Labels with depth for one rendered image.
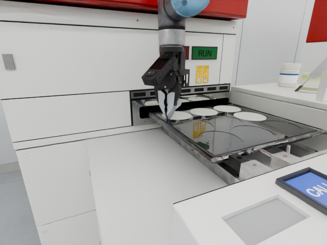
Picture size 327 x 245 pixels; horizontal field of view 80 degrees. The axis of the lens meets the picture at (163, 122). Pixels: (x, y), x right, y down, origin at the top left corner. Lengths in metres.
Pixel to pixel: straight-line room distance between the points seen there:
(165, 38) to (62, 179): 0.57
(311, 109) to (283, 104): 0.09
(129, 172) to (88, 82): 0.32
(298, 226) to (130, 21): 0.64
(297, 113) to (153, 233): 0.56
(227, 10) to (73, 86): 0.58
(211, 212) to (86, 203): 0.69
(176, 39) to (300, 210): 0.46
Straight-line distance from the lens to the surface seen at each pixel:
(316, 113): 0.71
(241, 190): 0.22
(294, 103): 0.74
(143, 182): 0.46
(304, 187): 0.25
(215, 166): 0.49
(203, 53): 0.80
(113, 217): 0.39
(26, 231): 1.71
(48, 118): 0.69
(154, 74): 0.51
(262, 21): 3.29
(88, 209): 0.86
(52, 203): 0.83
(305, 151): 0.66
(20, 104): 0.69
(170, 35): 0.56
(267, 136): 0.54
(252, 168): 0.37
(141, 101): 0.70
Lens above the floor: 1.09
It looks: 19 degrees down
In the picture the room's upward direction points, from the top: straight up
